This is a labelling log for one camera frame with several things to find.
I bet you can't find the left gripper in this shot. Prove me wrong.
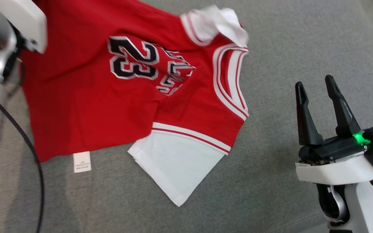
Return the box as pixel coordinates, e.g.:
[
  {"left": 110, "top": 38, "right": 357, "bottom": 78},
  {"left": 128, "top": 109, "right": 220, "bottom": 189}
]
[{"left": 0, "top": 0, "right": 48, "bottom": 54}]

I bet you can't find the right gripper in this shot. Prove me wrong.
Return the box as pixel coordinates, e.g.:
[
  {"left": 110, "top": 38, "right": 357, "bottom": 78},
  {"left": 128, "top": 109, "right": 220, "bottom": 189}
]
[{"left": 295, "top": 75, "right": 373, "bottom": 185}]

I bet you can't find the red number 23 jersey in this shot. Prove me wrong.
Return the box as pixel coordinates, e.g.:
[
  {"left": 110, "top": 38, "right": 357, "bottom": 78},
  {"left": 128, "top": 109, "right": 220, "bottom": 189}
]
[{"left": 20, "top": 0, "right": 250, "bottom": 207}]

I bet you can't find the grey fabric sofa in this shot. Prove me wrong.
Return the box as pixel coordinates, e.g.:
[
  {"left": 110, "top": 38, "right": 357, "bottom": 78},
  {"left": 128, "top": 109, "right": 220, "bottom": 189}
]
[{"left": 0, "top": 0, "right": 373, "bottom": 233}]

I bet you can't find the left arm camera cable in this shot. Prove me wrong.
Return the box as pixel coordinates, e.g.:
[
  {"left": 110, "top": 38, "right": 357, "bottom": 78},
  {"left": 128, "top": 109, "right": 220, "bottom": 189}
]
[{"left": 0, "top": 81, "right": 44, "bottom": 233}]

